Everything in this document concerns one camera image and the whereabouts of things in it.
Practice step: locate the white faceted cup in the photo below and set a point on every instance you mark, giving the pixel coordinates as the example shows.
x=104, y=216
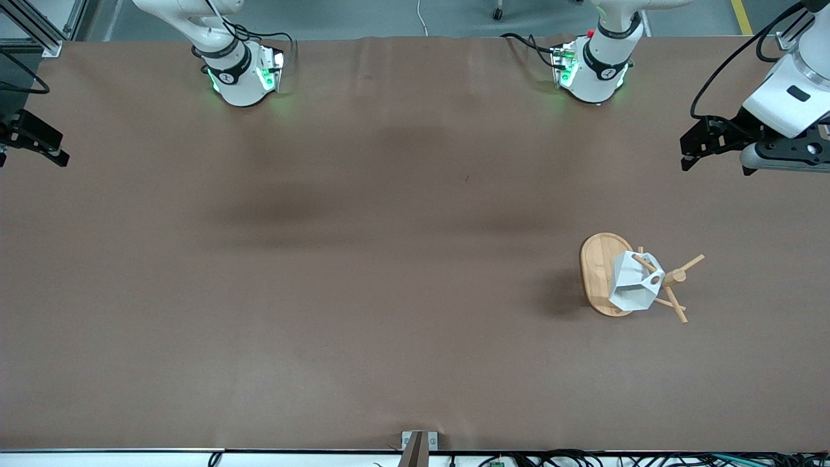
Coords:
x=632, y=292

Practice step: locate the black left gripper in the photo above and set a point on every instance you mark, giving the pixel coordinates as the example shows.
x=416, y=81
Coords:
x=741, y=128

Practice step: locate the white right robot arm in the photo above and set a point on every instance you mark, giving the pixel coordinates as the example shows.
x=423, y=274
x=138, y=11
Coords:
x=240, y=84

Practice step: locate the wooden cup rack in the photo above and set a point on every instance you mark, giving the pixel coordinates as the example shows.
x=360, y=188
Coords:
x=596, y=272

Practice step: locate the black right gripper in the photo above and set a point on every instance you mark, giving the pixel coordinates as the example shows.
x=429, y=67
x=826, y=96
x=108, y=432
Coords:
x=14, y=124

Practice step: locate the grey metal mount bracket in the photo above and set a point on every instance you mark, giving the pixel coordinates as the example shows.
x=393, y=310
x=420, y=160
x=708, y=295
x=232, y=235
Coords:
x=418, y=447

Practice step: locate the aluminium frame extrusion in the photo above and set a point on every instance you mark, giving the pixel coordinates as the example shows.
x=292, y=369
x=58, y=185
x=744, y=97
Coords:
x=788, y=40
x=32, y=29

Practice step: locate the brown table cover sheet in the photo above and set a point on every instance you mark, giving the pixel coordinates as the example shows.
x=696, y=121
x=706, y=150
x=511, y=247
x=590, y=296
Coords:
x=389, y=324

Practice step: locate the black caster wheel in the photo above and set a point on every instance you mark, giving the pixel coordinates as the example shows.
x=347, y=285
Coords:
x=498, y=12

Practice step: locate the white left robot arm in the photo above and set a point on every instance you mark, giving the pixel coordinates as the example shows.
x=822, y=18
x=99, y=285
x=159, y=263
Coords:
x=600, y=71

